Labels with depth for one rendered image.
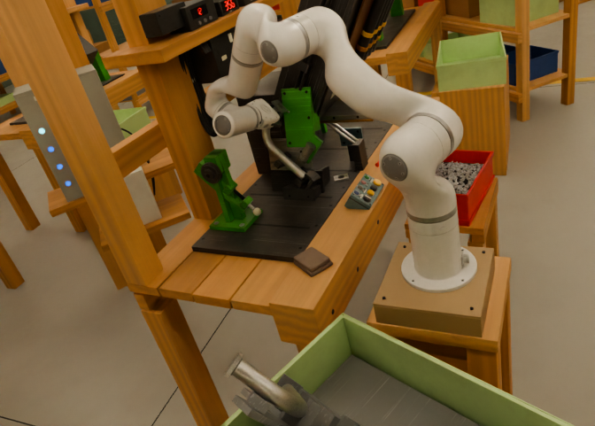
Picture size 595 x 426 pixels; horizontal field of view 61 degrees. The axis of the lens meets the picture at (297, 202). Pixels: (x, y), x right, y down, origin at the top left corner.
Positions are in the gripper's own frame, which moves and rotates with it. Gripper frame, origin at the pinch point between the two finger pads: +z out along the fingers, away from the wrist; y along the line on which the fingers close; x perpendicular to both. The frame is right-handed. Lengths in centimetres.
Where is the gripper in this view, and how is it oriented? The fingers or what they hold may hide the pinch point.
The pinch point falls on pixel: (274, 111)
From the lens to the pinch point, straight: 182.6
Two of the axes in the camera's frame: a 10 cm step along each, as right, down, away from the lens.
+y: -6.8, -7.2, 1.4
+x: -5.6, 6.3, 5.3
